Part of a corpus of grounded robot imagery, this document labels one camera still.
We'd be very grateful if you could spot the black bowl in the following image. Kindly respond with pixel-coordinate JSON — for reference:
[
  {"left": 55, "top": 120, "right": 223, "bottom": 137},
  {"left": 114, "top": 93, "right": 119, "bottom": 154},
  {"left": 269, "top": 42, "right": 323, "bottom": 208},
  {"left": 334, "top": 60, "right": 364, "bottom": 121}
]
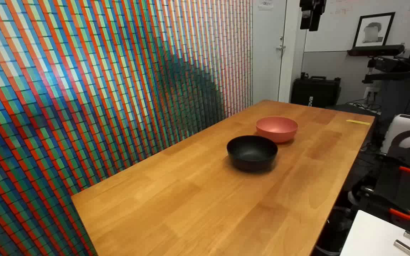
[{"left": 226, "top": 135, "right": 277, "bottom": 172}]

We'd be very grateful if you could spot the pink bowl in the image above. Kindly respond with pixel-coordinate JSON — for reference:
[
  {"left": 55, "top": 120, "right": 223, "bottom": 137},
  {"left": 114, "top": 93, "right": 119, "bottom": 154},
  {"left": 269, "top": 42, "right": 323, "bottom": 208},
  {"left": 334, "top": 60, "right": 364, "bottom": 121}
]
[{"left": 256, "top": 117, "right": 297, "bottom": 144}]

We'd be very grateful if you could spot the white door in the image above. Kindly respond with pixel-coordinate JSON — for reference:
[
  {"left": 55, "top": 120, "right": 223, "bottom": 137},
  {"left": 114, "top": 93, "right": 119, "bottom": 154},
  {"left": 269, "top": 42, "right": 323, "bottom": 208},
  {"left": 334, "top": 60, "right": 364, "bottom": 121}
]
[{"left": 252, "top": 0, "right": 287, "bottom": 103}]

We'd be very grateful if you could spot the black equipment case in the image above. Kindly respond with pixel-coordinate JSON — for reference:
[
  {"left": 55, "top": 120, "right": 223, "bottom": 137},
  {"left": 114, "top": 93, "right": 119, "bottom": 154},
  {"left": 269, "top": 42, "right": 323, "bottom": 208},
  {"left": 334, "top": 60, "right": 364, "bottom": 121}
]
[{"left": 290, "top": 76, "right": 341, "bottom": 108}]

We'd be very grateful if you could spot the yellow tape strip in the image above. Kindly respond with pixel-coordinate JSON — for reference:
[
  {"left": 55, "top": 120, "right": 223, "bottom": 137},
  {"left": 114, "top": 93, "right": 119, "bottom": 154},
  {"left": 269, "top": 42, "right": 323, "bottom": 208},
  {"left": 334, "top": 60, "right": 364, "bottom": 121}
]
[{"left": 346, "top": 120, "right": 371, "bottom": 127}]

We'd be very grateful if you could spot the framed portrait picture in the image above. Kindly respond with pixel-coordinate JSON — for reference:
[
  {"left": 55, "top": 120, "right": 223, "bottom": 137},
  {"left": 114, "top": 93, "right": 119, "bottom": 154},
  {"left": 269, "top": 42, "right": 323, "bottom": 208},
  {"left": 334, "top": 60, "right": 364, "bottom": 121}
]
[{"left": 353, "top": 13, "right": 394, "bottom": 47}]

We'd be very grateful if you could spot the white paper sheet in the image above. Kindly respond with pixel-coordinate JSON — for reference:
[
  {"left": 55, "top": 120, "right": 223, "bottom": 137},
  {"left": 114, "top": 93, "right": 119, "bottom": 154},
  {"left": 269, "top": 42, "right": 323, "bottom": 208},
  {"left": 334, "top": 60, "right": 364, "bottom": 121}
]
[{"left": 340, "top": 211, "right": 410, "bottom": 256}]

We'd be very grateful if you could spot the black orange-handled clamp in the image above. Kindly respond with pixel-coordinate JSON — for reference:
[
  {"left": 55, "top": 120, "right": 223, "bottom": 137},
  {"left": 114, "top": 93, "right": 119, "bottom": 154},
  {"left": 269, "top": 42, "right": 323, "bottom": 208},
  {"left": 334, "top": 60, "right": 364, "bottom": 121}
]
[{"left": 360, "top": 187, "right": 410, "bottom": 221}]

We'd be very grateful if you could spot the black wall shelf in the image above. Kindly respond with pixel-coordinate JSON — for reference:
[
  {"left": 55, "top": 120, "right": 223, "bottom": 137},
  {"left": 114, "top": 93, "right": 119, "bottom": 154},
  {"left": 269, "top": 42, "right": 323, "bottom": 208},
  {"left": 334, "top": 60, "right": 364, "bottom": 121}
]
[{"left": 347, "top": 44, "right": 404, "bottom": 56}]

